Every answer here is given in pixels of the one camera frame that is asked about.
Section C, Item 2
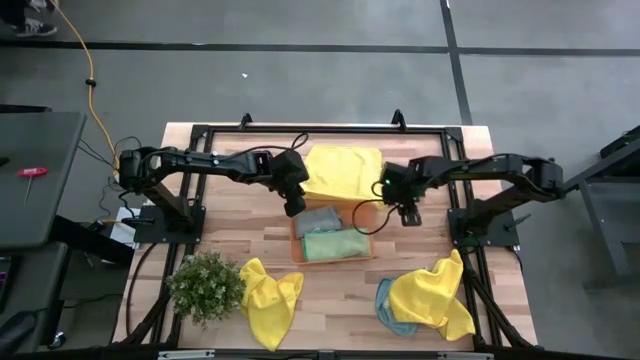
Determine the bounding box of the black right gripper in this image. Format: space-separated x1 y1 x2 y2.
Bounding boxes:
382 159 427 228

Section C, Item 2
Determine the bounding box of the dark grey side table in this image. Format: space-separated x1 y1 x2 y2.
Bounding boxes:
0 103 88 252

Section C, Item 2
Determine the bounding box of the grey metal table frame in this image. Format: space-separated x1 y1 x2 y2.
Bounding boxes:
563 124 640 291

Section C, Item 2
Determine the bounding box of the black table rail frame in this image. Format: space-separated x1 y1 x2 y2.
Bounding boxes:
112 112 540 352

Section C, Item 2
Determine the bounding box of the red-handled tool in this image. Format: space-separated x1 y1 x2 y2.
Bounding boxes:
17 166 50 207

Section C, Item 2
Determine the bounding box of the orange translucent plastic bin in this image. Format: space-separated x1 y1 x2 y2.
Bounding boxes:
288 197 380 267

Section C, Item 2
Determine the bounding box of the grey microfiber towel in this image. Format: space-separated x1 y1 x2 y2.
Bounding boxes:
293 206 345 240

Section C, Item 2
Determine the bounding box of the blue microfiber towel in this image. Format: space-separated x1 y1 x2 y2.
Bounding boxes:
374 277 420 338

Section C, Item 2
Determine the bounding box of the small green potted plant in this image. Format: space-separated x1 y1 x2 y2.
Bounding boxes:
164 249 247 330

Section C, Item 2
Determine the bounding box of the person's shoe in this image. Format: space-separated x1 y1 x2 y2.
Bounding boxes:
12 17 59 39

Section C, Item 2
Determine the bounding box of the green microfiber towel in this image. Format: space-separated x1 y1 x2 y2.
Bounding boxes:
300 227 373 263

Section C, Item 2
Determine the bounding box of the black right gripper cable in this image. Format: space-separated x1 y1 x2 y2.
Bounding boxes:
350 179 402 237

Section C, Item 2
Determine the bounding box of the orange floor cable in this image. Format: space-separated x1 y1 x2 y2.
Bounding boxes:
48 0 122 175

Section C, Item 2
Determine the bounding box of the white paper sheet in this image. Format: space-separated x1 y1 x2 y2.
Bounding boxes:
108 206 145 250

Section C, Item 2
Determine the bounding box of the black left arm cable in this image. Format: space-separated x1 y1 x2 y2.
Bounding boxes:
218 131 311 162

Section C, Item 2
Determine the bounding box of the yellow microfiber towel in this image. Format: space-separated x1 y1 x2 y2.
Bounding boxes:
238 256 306 353
299 143 387 210
388 248 477 343

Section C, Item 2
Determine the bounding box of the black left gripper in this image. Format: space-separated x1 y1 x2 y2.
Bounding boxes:
271 148 311 219

